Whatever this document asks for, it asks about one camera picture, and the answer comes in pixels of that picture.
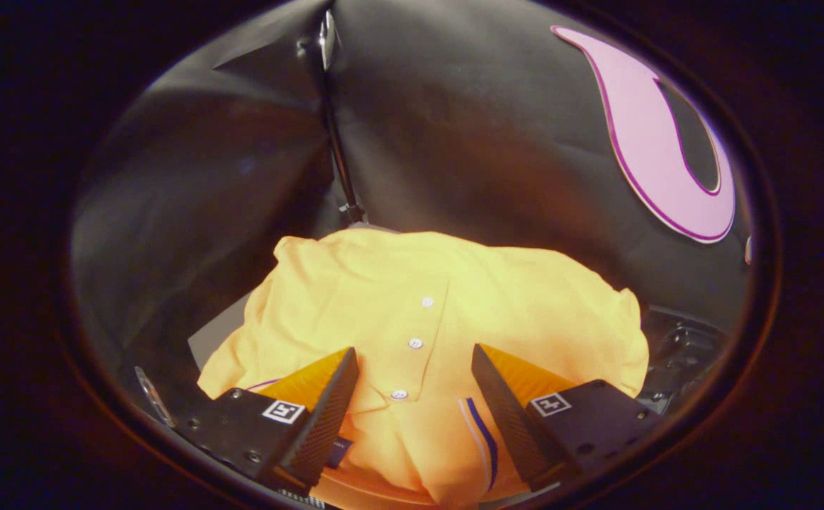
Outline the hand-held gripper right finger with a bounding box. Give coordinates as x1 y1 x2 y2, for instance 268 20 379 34
472 344 664 493

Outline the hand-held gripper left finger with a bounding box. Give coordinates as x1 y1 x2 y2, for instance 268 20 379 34
174 347 360 497

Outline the orange polo shirt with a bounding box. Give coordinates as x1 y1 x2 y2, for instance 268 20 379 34
198 227 650 507

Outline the dark washing machine lid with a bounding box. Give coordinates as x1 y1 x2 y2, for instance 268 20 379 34
642 305 731 419

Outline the black backdrop cloth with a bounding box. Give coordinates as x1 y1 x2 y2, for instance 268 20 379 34
72 0 756 355

